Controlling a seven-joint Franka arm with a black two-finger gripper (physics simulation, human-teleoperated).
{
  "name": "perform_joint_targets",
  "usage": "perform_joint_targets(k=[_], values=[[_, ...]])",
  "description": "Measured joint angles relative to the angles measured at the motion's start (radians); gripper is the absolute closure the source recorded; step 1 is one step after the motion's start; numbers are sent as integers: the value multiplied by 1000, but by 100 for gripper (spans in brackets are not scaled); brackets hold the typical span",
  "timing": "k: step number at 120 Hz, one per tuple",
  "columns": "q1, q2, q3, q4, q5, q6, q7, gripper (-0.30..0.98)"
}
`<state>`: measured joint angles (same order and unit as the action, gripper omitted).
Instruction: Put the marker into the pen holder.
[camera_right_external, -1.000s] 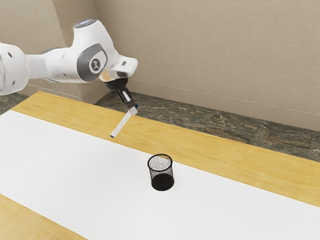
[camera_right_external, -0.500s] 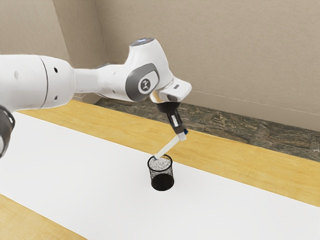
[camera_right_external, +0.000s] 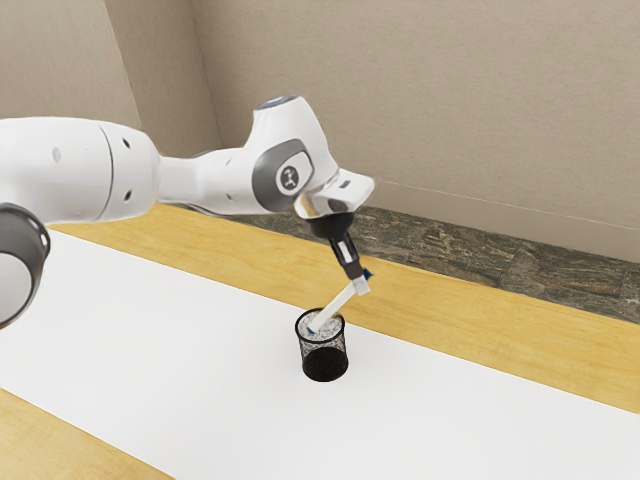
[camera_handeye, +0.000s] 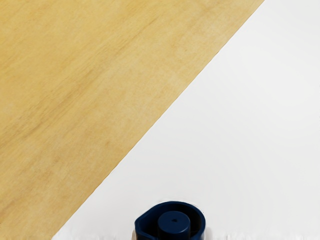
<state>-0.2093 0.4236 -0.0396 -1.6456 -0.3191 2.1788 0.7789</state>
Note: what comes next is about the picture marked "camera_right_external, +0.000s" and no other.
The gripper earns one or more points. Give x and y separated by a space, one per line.
334 227

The white pen with blue tip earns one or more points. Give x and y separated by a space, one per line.
336 304

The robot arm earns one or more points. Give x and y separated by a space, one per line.
130 170

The black mesh pen holder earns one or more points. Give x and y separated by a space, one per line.
324 356

